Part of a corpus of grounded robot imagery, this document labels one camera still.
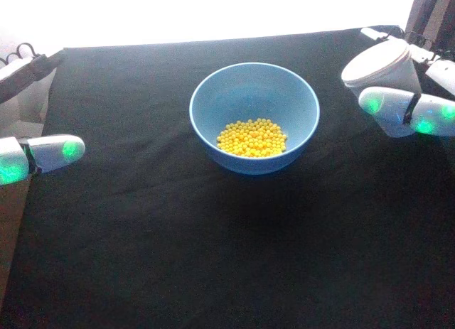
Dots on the yellow beads pile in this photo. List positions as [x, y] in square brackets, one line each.
[252, 139]

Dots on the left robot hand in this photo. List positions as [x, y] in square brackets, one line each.
[49, 153]

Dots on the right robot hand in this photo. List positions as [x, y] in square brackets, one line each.
[391, 103]

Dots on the blue bowl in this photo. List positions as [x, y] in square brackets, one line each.
[249, 84]

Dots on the black table cloth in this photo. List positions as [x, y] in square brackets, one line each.
[213, 243]

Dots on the white paper cup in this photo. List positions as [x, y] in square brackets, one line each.
[387, 73]

